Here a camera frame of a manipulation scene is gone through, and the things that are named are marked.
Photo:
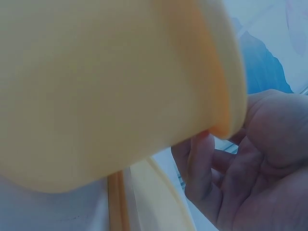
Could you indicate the person's right thumb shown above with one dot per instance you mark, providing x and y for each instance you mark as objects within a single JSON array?
[{"x": 272, "y": 125}]

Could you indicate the person's right fingers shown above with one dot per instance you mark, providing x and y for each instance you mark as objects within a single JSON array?
[{"x": 201, "y": 166}]

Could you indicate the yellow cloth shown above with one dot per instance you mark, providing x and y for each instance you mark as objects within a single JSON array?
[{"x": 108, "y": 91}]

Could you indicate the person's right hand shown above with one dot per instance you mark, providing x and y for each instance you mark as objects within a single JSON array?
[{"x": 264, "y": 187}]

